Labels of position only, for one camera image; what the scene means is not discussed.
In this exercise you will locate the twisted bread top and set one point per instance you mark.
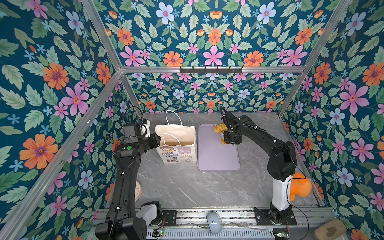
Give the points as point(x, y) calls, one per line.
point(220, 128)

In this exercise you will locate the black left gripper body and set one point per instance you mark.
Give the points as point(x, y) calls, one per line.
point(151, 142)

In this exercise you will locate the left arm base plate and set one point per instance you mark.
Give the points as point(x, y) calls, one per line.
point(170, 218)

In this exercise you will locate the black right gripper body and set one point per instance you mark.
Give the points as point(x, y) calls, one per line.
point(229, 138)

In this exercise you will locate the round beige clock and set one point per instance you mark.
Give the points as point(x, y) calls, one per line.
point(138, 191)

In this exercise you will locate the black hook rack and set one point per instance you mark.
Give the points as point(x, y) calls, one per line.
point(211, 70)

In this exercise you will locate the purple cutting mat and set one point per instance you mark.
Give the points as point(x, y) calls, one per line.
point(213, 156)

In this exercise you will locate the tan sponge block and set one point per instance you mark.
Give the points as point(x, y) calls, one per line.
point(331, 230)

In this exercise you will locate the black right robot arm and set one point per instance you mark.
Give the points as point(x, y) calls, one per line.
point(281, 166)

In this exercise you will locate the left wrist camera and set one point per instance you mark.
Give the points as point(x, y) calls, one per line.
point(145, 125)

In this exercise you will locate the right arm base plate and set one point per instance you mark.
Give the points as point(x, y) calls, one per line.
point(272, 216)

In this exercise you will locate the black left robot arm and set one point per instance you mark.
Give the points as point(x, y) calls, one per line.
point(123, 222)

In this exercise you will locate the orange plush toy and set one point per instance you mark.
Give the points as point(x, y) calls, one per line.
point(300, 186)

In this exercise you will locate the white paper bag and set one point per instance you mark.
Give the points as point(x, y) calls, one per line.
point(178, 144)

